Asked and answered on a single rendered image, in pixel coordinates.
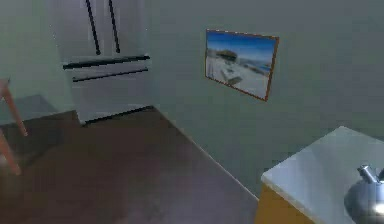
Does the framed beach picture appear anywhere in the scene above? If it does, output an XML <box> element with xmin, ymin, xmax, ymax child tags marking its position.
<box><xmin>204</xmin><ymin>28</ymin><xmax>280</xmax><ymax>102</ymax></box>

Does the grey fridge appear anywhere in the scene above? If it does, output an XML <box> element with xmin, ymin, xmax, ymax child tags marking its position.
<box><xmin>47</xmin><ymin>0</ymin><xmax>156</xmax><ymax>127</ymax></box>

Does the yellow counter with white top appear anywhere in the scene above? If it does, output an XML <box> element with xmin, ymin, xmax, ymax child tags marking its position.
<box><xmin>254</xmin><ymin>125</ymin><xmax>384</xmax><ymax>224</ymax></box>

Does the silver metal kettle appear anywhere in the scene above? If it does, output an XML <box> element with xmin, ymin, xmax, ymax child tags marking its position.
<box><xmin>343</xmin><ymin>164</ymin><xmax>384</xmax><ymax>224</ymax></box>

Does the black fridge drawer handle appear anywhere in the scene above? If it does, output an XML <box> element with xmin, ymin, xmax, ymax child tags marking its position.
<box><xmin>72</xmin><ymin>67</ymin><xmax>150</xmax><ymax>83</ymax></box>

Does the black fridge door handle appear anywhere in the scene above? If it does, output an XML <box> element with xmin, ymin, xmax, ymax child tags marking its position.
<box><xmin>107</xmin><ymin>0</ymin><xmax>122</xmax><ymax>54</ymax></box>
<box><xmin>85</xmin><ymin>0</ymin><xmax>102</xmax><ymax>56</ymax></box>

